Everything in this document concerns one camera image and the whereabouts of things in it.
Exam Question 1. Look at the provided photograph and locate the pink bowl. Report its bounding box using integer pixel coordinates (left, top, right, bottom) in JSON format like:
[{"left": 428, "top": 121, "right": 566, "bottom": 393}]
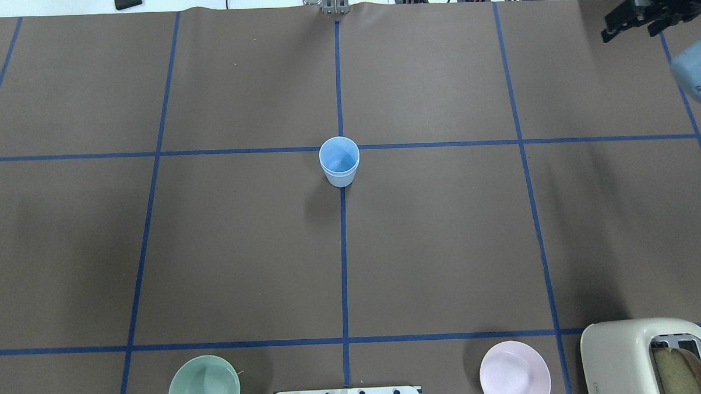
[{"left": 478, "top": 340, "right": 552, "bottom": 394}]

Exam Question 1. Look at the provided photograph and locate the black small device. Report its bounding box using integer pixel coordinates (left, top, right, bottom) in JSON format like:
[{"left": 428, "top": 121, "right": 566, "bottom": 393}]
[{"left": 112, "top": 0, "right": 143, "bottom": 12}]

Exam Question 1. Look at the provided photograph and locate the bread slice in toaster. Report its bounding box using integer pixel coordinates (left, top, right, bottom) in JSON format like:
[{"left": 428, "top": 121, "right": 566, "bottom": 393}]
[{"left": 651, "top": 347, "right": 701, "bottom": 394}]

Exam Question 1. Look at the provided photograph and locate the cream toaster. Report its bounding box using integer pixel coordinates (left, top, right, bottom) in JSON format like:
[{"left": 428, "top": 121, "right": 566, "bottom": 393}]
[{"left": 580, "top": 317, "right": 701, "bottom": 394}]

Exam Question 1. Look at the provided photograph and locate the green bowl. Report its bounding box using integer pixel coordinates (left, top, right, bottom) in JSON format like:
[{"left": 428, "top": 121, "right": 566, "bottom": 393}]
[{"left": 168, "top": 355, "right": 242, "bottom": 394}]

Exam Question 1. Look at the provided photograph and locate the aluminium frame post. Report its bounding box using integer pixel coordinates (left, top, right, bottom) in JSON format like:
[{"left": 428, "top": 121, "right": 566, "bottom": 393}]
[{"left": 320, "top": 0, "right": 351, "bottom": 15}]

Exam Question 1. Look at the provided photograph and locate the light blue cup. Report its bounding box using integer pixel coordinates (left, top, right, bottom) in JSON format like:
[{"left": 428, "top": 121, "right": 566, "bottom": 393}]
[
  {"left": 321, "top": 164, "right": 359, "bottom": 189},
  {"left": 319, "top": 136, "right": 360, "bottom": 171}
]

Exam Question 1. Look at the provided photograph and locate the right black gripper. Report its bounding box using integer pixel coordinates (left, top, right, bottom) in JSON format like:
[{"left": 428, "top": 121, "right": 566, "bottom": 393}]
[{"left": 601, "top": 0, "right": 701, "bottom": 43}]

